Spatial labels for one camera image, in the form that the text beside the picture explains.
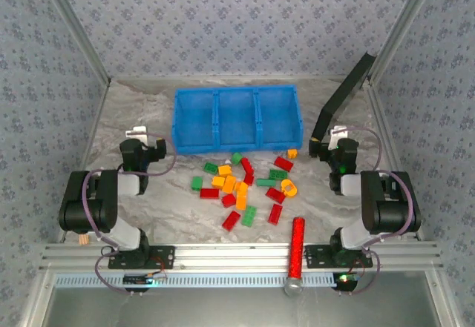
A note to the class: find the small orange lego brick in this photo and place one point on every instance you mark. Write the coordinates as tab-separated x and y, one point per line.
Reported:
292	153

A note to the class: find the red glitter microphone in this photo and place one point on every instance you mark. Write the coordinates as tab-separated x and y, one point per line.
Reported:
297	245

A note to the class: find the aluminium wall rail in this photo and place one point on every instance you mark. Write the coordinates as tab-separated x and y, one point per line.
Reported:
222	78

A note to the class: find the grey metal sheet panel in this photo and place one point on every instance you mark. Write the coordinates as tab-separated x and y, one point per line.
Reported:
237	308

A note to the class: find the small wooden block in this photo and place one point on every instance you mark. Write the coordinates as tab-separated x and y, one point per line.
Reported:
83	238

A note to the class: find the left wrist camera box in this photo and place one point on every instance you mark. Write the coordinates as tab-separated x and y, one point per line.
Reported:
135	131

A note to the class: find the right circuit board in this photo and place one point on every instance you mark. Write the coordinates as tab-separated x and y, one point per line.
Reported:
345	279

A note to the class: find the aluminium frame post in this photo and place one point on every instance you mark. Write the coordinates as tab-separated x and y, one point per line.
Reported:
77	26
402	26

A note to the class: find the circuit board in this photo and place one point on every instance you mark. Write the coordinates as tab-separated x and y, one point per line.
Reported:
345	279
137	279

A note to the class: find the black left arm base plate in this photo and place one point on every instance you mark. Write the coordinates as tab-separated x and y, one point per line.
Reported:
163	256

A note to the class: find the left circuit board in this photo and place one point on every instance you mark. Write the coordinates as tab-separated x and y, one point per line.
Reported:
137	279

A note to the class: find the small green lego brick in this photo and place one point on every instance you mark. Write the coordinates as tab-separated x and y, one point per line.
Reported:
236	158

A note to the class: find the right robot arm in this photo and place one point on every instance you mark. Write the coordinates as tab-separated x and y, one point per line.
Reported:
393	208

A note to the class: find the small red lego brick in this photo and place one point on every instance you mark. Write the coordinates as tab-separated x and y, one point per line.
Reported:
249	179
227	199

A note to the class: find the blue three-compartment bin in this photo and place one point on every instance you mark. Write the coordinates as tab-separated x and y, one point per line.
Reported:
237	119

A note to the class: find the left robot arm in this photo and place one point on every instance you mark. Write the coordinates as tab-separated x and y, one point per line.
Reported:
89	212

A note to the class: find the black angled bar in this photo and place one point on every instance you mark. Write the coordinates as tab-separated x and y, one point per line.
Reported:
345	89

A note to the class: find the yellow round lego piece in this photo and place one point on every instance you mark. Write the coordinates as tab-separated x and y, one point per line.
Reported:
291	190

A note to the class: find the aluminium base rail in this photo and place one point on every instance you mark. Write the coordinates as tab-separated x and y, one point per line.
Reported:
230	258

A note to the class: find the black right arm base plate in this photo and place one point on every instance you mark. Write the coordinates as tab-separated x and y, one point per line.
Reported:
317	256

